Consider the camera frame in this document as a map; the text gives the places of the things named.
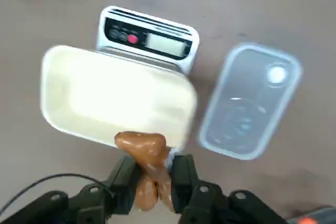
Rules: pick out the cream plastic tray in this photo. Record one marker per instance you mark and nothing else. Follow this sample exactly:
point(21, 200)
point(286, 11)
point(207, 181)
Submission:
point(105, 98)

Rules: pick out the translucent container lid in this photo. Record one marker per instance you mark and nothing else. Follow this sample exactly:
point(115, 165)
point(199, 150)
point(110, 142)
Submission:
point(249, 103)

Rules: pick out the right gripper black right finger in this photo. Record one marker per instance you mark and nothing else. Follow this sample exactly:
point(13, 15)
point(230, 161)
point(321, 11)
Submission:
point(189, 197)

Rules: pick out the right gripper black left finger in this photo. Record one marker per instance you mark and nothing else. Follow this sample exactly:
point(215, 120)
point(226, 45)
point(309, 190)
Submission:
point(118, 195)

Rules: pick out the brown toy bread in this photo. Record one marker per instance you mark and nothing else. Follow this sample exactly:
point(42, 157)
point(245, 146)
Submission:
point(143, 150)

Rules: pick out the white digital kitchen scale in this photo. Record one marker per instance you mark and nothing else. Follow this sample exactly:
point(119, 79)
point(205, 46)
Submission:
point(147, 37)

